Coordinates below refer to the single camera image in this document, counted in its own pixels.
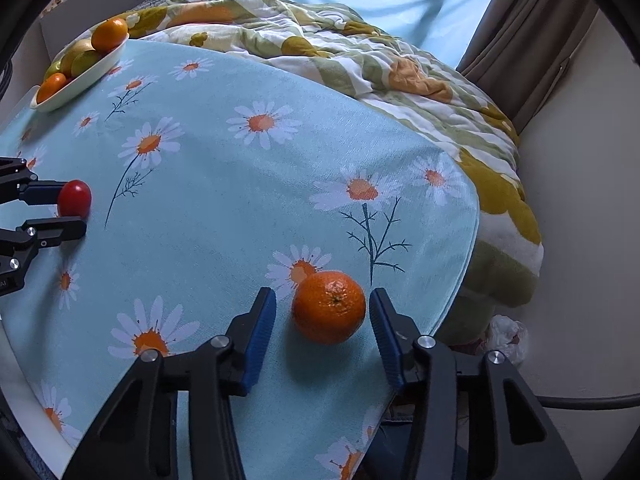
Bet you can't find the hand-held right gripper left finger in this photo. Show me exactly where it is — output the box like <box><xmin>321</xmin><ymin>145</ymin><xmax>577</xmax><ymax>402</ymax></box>
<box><xmin>62</xmin><ymin>287</ymin><xmax>277</xmax><ymax>480</ymax></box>

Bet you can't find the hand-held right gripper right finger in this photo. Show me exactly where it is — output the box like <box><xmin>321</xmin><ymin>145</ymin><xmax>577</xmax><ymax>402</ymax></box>
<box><xmin>368</xmin><ymin>288</ymin><xmax>581</xmax><ymax>480</ymax></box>

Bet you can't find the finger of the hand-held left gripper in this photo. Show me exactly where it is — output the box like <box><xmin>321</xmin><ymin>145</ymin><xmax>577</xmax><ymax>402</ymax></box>
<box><xmin>0</xmin><ymin>216</ymin><xmax>88</xmax><ymax>281</ymax></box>
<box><xmin>0</xmin><ymin>157</ymin><xmax>68</xmax><ymax>207</ymax></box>

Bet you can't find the red cherry tomato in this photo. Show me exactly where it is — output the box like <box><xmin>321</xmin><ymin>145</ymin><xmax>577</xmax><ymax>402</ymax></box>
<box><xmin>57</xmin><ymin>179</ymin><xmax>93</xmax><ymax>221</ymax></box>

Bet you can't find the small tangerine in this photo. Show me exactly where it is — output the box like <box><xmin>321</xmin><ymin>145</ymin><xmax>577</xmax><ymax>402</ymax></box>
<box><xmin>291</xmin><ymin>270</ymin><xmax>367</xmax><ymax>346</ymax></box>

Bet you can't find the large orange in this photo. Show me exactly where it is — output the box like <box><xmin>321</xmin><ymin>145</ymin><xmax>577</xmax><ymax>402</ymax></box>
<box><xmin>36</xmin><ymin>73</ymin><xmax>69</xmax><ymax>104</ymax></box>
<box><xmin>91</xmin><ymin>17</ymin><xmax>129</xmax><ymax>53</ymax></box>

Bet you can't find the white oval plate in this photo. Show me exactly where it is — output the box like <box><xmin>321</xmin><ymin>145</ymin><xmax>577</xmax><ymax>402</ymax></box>
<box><xmin>30</xmin><ymin>35</ymin><xmax>130</xmax><ymax>113</ymax></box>

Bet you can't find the large green apple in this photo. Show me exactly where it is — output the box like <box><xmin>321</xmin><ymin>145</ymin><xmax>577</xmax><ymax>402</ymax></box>
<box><xmin>70</xmin><ymin>50</ymin><xmax>104</xmax><ymax>79</ymax></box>

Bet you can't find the yellow-green pear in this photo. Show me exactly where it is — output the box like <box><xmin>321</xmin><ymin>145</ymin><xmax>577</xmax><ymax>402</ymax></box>
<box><xmin>59</xmin><ymin>38</ymin><xmax>97</xmax><ymax>63</ymax></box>

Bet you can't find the white plastic bag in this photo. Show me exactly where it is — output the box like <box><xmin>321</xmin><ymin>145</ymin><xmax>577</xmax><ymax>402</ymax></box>
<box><xmin>482</xmin><ymin>314</ymin><xmax>530</xmax><ymax>366</ymax></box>

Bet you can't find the blue daisy print tablecloth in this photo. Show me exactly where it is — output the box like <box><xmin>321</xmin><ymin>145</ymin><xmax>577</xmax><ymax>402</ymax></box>
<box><xmin>0</xmin><ymin>40</ymin><xmax>482</xmax><ymax>480</ymax></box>

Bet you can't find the yellow green floral quilt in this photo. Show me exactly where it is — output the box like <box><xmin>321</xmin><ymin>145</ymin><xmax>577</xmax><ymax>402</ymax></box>
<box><xmin>122</xmin><ymin>0</ymin><xmax>546</xmax><ymax>346</ymax></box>

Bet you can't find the brown drape curtain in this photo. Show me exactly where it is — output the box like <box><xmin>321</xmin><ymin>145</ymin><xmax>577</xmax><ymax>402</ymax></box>
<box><xmin>455</xmin><ymin>0</ymin><xmax>601</xmax><ymax>133</ymax></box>

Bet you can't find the black cable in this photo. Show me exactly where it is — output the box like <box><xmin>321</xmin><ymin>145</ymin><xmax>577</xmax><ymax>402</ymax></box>
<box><xmin>537</xmin><ymin>392</ymin><xmax>640</xmax><ymax>409</ymax></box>

